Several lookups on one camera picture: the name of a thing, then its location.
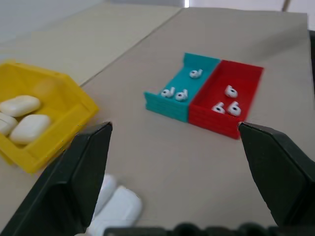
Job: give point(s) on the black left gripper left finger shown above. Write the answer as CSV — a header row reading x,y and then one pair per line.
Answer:
x,y
61,186

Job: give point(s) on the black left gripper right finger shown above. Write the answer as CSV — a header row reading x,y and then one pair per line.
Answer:
x,y
283,177

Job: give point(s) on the yellow plastic bin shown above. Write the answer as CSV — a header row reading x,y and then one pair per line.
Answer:
x,y
61,137

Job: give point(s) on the white earbud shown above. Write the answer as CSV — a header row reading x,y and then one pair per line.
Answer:
x,y
167,93
181,95
218,108
195,73
230,91
234,108

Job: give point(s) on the red plastic tray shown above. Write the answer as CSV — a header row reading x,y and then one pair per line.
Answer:
x,y
214,94

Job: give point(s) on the teal plastic tray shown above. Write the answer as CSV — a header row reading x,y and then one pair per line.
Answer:
x,y
177,84

